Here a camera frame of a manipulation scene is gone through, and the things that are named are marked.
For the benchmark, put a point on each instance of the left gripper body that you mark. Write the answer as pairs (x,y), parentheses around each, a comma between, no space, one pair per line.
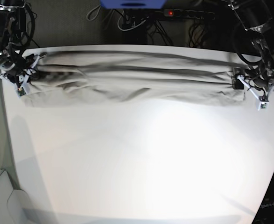
(252,81)

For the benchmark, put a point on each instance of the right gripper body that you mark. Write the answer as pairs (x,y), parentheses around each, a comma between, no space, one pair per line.
(21,74)

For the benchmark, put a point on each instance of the light grey t-shirt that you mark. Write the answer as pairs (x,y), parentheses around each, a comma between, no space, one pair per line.
(109,77)

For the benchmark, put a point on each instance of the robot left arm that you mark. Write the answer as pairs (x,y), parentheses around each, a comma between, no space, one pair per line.
(256,19)

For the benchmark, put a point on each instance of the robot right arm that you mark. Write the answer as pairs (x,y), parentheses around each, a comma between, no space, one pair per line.
(17,28)

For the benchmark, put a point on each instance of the blue box overhead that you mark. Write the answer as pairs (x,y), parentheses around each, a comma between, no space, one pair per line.
(132,4)

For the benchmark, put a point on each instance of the black power strip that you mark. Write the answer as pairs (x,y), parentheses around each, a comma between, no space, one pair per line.
(188,14)

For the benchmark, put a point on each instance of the grey side cabinet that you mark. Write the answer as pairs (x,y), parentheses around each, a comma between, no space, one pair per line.
(11,211)

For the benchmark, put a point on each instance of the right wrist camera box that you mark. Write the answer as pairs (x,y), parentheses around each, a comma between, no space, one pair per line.
(23,90)

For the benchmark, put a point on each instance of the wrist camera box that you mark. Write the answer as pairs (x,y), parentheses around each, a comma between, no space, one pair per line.
(262,105)
(23,90)

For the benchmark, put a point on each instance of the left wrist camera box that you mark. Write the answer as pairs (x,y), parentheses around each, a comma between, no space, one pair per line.
(262,105)

